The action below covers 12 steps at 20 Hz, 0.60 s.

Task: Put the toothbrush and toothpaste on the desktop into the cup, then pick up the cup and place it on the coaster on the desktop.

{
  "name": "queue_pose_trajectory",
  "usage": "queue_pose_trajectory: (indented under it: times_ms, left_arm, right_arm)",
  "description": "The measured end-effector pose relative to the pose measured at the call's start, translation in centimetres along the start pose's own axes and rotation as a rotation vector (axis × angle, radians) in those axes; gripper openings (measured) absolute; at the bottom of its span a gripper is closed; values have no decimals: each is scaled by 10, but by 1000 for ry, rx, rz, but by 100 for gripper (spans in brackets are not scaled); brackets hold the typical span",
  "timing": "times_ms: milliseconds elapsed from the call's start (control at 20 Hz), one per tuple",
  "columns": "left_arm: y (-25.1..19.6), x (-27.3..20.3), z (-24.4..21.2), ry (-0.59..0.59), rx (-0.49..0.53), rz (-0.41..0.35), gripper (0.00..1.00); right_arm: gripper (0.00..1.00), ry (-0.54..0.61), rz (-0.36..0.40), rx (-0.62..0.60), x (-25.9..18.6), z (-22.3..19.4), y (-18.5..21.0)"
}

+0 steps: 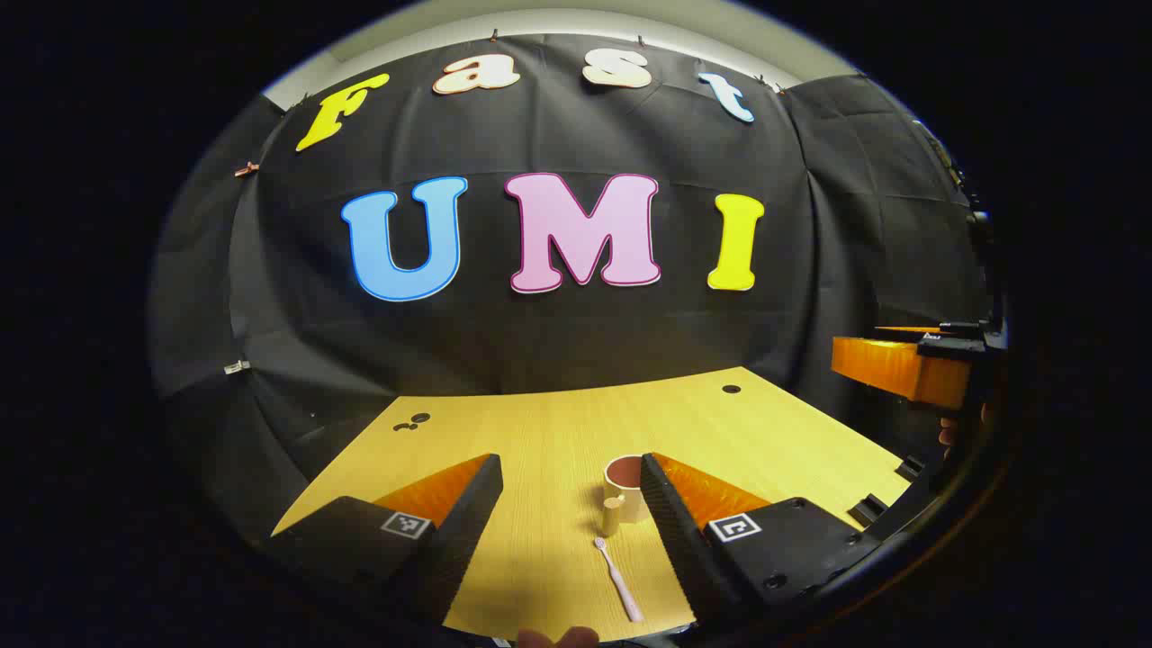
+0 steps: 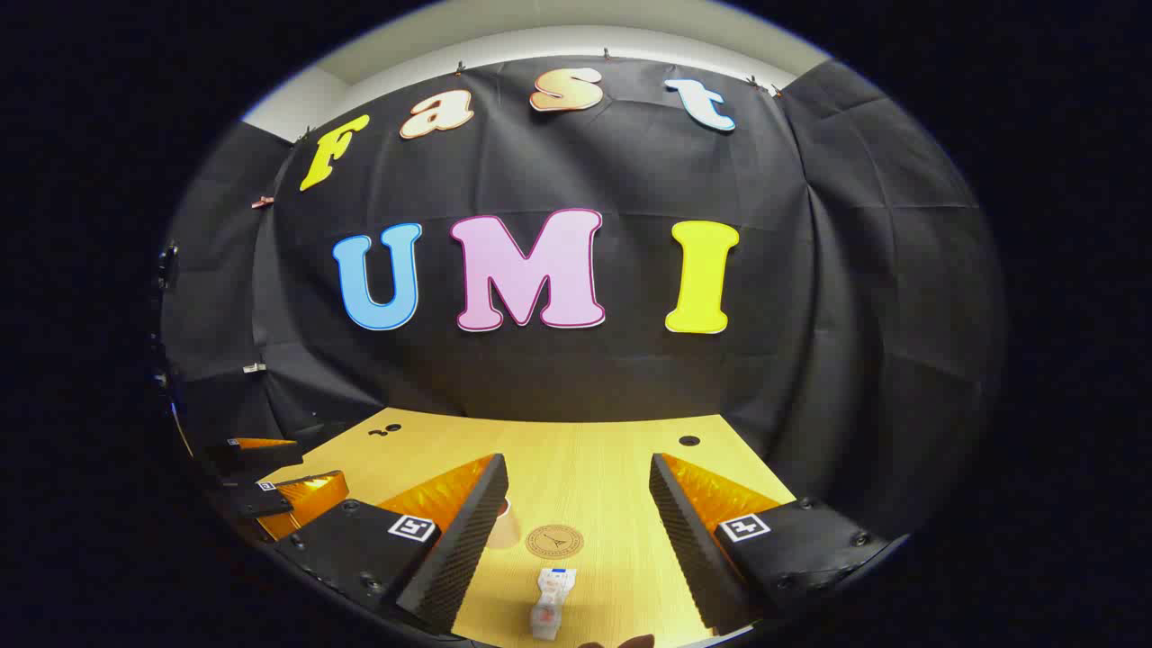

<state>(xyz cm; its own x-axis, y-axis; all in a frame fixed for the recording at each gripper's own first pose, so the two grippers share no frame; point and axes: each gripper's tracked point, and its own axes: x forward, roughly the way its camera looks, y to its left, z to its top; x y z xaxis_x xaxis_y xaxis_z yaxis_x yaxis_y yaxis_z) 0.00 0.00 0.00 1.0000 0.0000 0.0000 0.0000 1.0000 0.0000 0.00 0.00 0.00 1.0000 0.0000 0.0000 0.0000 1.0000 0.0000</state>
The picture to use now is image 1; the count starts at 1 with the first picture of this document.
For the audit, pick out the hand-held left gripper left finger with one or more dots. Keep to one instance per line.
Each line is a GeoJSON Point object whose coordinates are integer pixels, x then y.
{"type": "Point", "coordinates": [468, 517]}

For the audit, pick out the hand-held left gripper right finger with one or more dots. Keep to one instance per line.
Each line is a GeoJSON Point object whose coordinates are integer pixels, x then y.
{"type": "Point", "coordinates": [670, 522]}

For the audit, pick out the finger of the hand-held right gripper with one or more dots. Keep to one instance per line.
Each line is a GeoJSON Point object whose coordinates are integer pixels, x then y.
{"type": "Point", "coordinates": [904, 329]}
{"type": "Point", "coordinates": [891, 367]}

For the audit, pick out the beige cup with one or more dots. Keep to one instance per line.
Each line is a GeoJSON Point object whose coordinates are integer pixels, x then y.
{"type": "Point", "coordinates": [625, 495]}

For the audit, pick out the pink toothbrush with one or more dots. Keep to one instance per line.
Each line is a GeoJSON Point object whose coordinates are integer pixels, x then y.
{"type": "Point", "coordinates": [619, 580]}

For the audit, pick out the wooden desktop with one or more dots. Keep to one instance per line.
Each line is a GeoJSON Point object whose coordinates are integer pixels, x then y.
{"type": "Point", "coordinates": [549, 450]}

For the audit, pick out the black desk clamp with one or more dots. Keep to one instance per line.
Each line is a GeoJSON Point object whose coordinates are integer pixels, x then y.
{"type": "Point", "coordinates": [868, 509]}
{"type": "Point", "coordinates": [910, 468]}

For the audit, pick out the silver cloth clip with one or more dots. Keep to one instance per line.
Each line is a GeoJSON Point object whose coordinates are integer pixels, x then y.
{"type": "Point", "coordinates": [237, 366]}

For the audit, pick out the copper cloth clip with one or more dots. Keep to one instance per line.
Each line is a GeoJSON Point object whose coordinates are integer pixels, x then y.
{"type": "Point", "coordinates": [247, 168]}

